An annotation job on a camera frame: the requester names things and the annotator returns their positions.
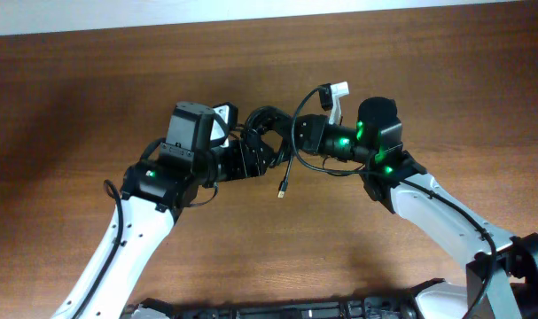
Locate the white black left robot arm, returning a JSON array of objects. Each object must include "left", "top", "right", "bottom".
[{"left": 54, "top": 102, "right": 289, "bottom": 318}]

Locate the black usb cable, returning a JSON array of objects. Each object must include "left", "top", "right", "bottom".
[{"left": 239, "top": 105, "right": 301, "bottom": 199}]

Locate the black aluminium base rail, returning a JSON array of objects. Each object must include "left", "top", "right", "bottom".
[{"left": 121, "top": 278, "right": 443, "bottom": 319}]

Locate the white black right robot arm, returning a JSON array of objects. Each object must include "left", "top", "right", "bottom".
[{"left": 291, "top": 97, "right": 538, "bottom": 318}]

